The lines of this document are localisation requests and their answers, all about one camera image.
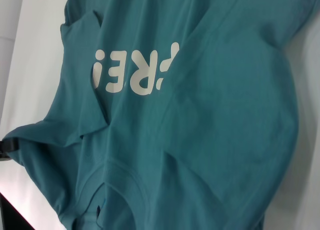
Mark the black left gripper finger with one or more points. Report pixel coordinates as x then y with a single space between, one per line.
10 146

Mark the teal t-shirt with white print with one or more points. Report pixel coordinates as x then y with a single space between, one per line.
200 114

